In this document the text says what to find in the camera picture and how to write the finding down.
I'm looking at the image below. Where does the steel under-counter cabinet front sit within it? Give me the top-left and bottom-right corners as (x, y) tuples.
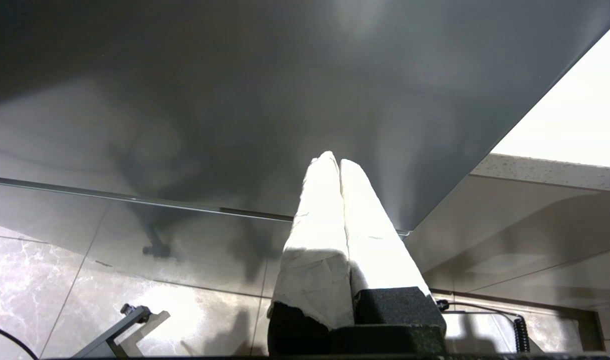
(404, 174), (610, 313)

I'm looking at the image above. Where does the steel appliance door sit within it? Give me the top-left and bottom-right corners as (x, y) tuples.
(0, 0), (610, 298)

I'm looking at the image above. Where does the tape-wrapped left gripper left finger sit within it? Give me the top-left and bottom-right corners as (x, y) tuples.
(267, 151), (356, 332)

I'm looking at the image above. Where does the grey metal base bracket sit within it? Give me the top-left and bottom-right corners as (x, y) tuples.
(72, 303), (172, 359)

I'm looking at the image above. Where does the black coiled base cable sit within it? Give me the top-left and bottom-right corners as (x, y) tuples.
(435, 298), (532, 354)

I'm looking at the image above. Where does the shiny metal robot base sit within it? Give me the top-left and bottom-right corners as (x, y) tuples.
(444, 311), (546, 354)

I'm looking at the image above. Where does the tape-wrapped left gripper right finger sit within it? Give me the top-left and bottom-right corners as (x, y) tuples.
(339, 159), (432, 301)

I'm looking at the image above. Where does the thin black floor cable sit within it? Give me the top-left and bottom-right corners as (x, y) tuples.
(0, 321), (40, 360)

